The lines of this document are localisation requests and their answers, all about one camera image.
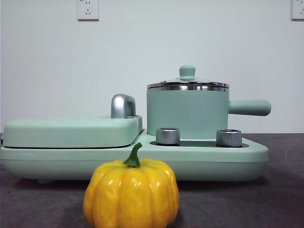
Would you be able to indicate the glass lid with green knob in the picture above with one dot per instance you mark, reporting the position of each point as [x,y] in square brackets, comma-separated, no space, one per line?
[187,71]

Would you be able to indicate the yellow toy pumpkin green stem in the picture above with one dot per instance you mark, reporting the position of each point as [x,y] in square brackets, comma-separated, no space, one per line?
[130,194]

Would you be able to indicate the silver control knob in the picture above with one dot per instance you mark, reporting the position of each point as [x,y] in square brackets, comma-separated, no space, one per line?
[229,138]
[167,136]

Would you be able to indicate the mint green breakfast machine base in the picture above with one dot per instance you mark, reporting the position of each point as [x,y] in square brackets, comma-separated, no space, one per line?
[202,164]

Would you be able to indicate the white wall socket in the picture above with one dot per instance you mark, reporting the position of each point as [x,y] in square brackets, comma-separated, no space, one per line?
[88,9]
[298,9]

